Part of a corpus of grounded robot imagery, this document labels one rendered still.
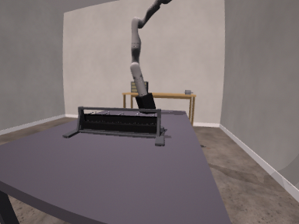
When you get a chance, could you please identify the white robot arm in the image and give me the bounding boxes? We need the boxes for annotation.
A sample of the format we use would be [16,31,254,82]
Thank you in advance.
[130,0,172,96]

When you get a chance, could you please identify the black patch panel rack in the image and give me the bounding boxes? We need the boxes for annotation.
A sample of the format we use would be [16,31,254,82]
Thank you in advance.
[62,107,164,146]

